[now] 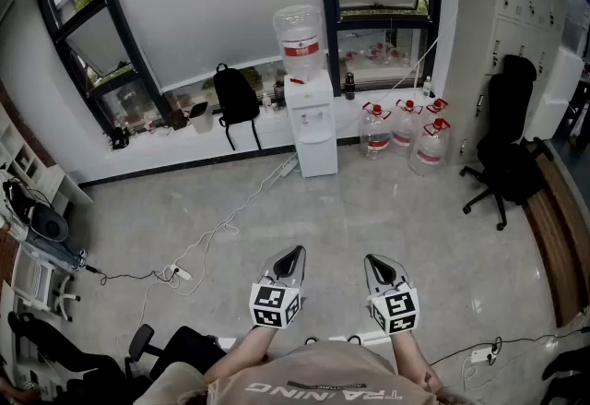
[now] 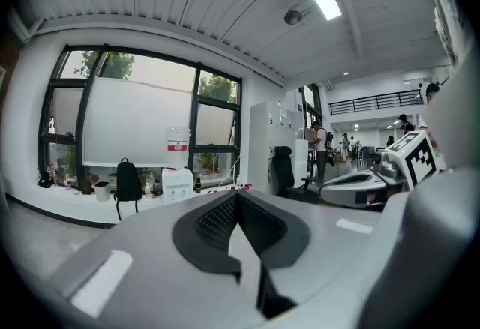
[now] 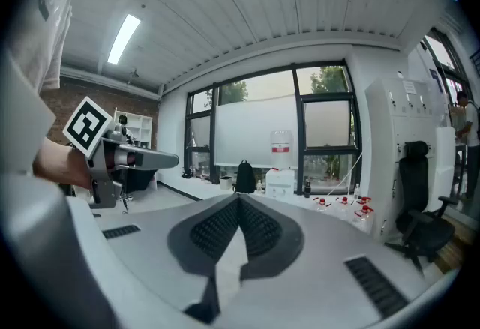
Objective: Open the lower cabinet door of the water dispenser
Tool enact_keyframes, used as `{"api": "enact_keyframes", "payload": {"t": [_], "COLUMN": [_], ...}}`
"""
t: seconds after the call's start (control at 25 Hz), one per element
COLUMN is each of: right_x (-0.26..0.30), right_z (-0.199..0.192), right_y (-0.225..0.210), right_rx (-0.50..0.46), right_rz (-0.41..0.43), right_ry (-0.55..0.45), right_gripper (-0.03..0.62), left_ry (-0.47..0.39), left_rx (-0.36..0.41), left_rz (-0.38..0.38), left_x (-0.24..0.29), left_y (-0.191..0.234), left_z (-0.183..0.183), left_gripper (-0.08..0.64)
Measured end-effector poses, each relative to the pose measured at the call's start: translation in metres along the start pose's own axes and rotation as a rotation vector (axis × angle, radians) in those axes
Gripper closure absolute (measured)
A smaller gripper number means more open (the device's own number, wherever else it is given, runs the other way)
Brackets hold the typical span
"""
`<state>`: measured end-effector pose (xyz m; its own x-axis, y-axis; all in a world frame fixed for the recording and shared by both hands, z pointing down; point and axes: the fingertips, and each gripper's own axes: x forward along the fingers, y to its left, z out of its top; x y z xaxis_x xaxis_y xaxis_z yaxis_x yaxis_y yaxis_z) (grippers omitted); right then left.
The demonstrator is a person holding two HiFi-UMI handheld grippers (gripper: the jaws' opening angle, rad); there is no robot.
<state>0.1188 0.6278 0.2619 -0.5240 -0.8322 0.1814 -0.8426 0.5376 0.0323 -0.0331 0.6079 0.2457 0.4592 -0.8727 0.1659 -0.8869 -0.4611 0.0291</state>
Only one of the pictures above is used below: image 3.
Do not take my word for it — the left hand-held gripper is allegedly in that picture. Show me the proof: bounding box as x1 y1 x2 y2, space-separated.
62 96 181 209

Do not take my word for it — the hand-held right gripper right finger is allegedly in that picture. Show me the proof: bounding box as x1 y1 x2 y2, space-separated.
219 193 432 329

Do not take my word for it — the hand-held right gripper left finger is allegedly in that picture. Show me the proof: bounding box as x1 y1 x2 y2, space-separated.
89 193 241 329

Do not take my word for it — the white water dispenser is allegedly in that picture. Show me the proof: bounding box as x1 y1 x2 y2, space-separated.
264 166 297 202

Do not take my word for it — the person's left forearm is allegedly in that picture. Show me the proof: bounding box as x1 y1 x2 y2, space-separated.
31 136 94 189

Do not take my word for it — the white locker cabinet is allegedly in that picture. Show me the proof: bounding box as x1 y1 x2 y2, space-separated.
364 76 449 244

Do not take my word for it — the white bookshelf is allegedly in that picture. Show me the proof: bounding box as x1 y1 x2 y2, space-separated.
113 106 155 151

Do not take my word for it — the black backpack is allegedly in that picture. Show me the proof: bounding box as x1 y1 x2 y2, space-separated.
231 159 258 195

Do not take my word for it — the frosted window blind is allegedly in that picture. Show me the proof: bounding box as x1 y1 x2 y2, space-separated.
214 94 301 168

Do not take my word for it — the large clear bottle red label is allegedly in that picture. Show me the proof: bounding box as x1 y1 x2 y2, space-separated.
269 129 293 170

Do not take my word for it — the long ceiling light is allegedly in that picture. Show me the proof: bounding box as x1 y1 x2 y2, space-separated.
106 13 143 67

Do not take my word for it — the black office chair base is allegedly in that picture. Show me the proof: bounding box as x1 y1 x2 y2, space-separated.
385 139 461 279

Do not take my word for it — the person's short-sleeved shirt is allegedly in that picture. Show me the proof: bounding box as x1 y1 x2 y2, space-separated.
3 0 98 96

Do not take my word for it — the white ceiling duct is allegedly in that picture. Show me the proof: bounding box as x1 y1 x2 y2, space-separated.
59 64 163 102

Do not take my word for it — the black window frame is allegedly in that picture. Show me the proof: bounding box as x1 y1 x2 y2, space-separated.
184 58 364 196

